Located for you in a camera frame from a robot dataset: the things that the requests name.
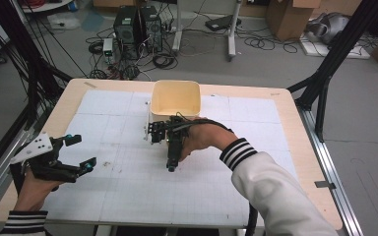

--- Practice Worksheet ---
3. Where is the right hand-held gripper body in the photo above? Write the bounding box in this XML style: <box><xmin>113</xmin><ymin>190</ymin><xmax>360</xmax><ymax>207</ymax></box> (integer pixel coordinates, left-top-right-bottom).
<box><xmin>143</xmin><ymin>100</ymin><xmax>193</xmax><ymax>146</ymax></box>

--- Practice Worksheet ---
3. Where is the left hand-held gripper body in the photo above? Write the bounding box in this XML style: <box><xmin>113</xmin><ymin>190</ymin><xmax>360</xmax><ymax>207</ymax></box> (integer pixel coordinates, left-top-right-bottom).
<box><xmin>9</xmin><ymin>132</ymin><xmax>80</xmax><ymax>184</ymax></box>

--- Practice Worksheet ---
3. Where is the cream plastic bin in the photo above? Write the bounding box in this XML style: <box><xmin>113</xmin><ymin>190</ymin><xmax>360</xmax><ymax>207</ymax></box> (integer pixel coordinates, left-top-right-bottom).
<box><xmin>148</xmin><ymin>80</ymin><xmax>202</xmax><ymax>125</ymax></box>

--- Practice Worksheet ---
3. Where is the person's right hand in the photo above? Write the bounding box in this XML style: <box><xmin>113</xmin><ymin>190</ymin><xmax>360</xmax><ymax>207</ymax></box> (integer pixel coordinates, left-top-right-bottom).
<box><xmin>178</xmin><ymin>117</ymin><xmax>235</xmax><ymax>162</ymax></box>

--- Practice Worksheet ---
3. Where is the person's left hand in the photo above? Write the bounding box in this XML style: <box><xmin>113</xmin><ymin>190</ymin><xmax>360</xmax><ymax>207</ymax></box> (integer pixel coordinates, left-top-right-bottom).
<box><xmin>13</xmin><ymin>167</ymin><xmax>63</xmax><ymax>212</ymax></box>

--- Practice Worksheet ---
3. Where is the white grid mat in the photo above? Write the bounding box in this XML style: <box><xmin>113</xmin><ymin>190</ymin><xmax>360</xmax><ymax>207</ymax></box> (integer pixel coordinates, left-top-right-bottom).
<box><xmin>42</xmin><ymin>89</ymin><xmax>299</xmax><ymax>229</ymax></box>

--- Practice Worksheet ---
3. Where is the small grey power supply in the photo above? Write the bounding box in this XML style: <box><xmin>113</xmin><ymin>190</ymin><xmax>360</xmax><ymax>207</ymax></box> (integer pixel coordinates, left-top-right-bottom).
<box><xmin>102</xmin><ymin>37</ymin><xmax>115</xmax><ymax>57</ymax></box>

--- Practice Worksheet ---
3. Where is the white stand leg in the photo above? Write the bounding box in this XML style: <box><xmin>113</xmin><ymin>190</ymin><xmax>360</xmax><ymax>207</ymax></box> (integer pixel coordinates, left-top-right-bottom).
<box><xmin>226</xmin><ymin>0</ymin><xmax>244</xmax><ymax>62</ymax></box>
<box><xmin>171</xmin><ymin>0</ymin><xmax>184</xmax><ymax>54</ymax></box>

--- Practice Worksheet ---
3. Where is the black computer tower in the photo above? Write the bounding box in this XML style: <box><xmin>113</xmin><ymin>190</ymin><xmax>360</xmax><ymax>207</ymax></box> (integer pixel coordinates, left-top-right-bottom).
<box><xmin>139</xmin><ymin>6</ymin><xmax>163</xmax><ymax>54</ymax></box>
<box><xmin>112</xmin><ymin>5</ymin><xmax>140</xmax><ymax>47</ymax></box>

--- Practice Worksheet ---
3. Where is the flat black device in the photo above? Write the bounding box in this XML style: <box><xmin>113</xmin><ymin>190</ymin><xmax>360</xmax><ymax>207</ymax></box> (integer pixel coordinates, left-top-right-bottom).
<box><xmin>204</xmin><ymin>14</ymin><xmax>243</xmax><ymax>32</ymax></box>

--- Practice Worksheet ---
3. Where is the clear plastic bag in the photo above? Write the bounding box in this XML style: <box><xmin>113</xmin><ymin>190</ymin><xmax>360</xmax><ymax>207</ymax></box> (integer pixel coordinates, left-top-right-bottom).
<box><xmin>46</xmin><ymin>12</ymin><xmax>83</xmax><ymax>31</ymax></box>

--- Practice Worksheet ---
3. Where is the round white table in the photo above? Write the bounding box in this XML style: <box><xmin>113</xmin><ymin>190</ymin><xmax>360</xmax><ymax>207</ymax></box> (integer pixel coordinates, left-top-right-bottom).
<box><xmin>19</xmin><ymin>0</ymin><xmax>75</xmax><ymax>15</ymax></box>

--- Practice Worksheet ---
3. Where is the large cardboard box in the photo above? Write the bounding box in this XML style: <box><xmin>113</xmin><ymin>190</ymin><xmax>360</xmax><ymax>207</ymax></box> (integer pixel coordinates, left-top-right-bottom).
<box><xmin>265</xmin><ymin>0</ymin><xmax>322</xmax><ymax>42</ymax></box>

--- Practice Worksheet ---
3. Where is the grey tape piece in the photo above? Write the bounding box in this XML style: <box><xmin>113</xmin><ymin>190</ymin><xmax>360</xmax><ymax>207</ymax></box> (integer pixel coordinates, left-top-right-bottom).
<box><xmin>314</xmin><ymin>180</ymin><xmax>338</xmax><ymax>191</ymax></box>

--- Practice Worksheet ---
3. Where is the white flat board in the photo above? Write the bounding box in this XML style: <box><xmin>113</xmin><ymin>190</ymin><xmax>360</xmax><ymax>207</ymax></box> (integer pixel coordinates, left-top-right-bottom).
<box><xmin>298</xmin><ymin>34</ymin><xmax>372</xmax><ymax>61</ymax></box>

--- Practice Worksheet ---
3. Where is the grey bag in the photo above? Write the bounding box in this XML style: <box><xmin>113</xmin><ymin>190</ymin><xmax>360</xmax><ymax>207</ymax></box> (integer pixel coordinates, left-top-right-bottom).
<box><xmin>304</xmin><ymin>12</ymin><xmax>351</xmax><ymax>46</ymax></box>

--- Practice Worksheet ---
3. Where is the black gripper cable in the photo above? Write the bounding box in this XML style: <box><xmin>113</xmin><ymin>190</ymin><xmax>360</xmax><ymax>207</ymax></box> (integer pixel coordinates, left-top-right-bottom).
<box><xmin>171</xmin><ymin>112</ymin><xmax>234</xmax><ymax>135</ymax></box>

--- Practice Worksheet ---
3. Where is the aluminium rail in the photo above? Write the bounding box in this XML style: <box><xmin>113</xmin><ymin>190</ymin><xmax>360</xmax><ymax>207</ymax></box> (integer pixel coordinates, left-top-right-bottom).
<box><xmin>295</xmin><ymin>104</ymin><xmax>364</xmax><ymax>236</ymax></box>
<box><xmin>0</xmin><ymin>104</ymin><xmax>35</xmax><ymax>215</ymax></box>

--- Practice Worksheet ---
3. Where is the coiled black cable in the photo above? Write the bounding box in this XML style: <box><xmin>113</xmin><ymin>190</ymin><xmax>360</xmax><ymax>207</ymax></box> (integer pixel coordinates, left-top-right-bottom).
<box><xmin>151</xmin><ymin>52</ymin><xmax>179</xmax><ymax>71</ymax></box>
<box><xmin>243</xmin><ymin>33</ymin><xmax>299</xmax><ymax>55</ymax></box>

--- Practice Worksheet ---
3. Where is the black frame strut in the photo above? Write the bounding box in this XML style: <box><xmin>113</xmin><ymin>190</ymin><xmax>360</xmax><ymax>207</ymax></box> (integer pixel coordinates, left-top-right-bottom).
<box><xmin>286</xmin><ymin>0</ymin><xmax>378</xmax><ymax>143</ymax></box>
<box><xmin>0</xmin><ymin>0</ymin><xmax>74</xmax><ymax>132</ymax></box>

